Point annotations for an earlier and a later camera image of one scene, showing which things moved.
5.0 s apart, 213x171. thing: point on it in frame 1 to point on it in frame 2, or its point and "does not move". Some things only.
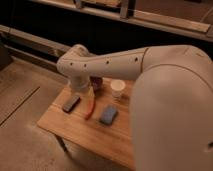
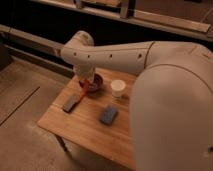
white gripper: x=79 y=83 to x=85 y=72
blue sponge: x=108 y=116 does not move
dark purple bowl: x=96 y=82 does not move
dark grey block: x=70 y=104 does not move
